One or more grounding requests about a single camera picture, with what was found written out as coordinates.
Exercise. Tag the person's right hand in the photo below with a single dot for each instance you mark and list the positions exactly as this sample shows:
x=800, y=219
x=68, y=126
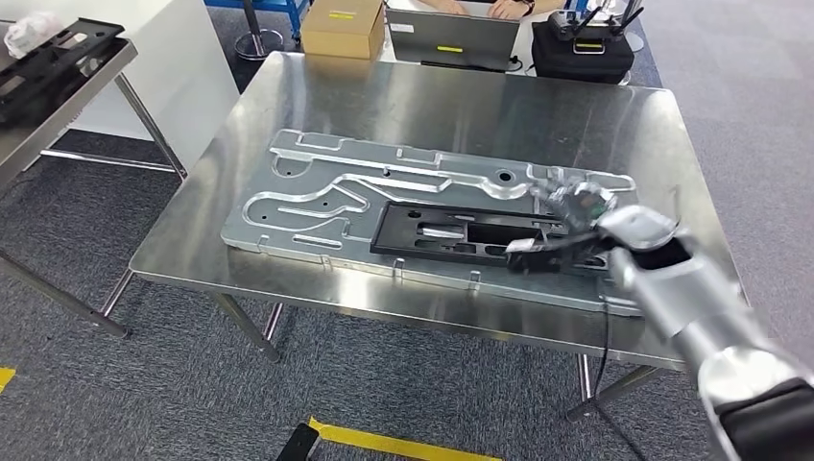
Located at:
x=448, y=6

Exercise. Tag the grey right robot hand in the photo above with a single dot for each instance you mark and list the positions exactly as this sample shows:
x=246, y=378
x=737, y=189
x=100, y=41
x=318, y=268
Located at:
x=575, y=203

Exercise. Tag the person's left hand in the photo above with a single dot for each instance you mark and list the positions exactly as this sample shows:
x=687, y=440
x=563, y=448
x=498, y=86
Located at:
x=505, y=7

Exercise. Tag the black plastic plate part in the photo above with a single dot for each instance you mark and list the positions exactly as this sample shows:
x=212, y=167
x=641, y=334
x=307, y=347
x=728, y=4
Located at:
x=407, y=232

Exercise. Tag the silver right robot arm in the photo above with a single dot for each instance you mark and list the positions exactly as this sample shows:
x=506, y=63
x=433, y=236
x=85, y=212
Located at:
x=687, y=299

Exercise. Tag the steel workbench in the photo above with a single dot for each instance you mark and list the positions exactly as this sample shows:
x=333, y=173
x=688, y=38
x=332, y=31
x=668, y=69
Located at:
x=445, y=102

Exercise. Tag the black wristwatch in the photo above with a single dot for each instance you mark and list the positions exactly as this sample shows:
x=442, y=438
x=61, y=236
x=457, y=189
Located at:
x=528, y=6

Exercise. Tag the dark grey case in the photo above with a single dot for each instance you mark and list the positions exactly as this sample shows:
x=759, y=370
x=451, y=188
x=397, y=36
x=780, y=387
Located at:
x=451, y=38

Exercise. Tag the white desk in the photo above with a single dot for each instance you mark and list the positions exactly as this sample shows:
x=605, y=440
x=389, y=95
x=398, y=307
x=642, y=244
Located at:
x=524, y=44

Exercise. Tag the black remote controller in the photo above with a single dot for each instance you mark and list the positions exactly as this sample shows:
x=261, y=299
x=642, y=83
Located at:
x=585, y=28

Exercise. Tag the black carry case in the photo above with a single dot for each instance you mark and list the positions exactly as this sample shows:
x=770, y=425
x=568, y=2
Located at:
x=582, y=67

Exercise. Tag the cardboard box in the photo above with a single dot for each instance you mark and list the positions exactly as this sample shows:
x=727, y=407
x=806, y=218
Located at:
x=343, y=32

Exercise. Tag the blue metal storage rack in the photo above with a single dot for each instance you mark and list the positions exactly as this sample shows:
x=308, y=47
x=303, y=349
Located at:
x=292, y=9

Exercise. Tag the aluminium fixture plate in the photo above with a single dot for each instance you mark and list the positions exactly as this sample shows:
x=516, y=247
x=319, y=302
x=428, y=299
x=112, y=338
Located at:
x=305, y=191

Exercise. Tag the white panel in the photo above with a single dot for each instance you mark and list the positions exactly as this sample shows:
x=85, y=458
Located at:
x=178, y=63

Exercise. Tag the black plastic parts stack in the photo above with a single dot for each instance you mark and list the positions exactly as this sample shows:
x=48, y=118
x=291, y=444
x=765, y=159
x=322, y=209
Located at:
x=57, y=70

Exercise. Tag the clear plastic bag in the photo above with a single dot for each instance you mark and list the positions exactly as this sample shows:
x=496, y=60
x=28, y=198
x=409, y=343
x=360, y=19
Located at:
x=32, y=32

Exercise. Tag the steel table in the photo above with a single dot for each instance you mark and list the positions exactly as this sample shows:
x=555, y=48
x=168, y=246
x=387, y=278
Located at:
x=38, y=137

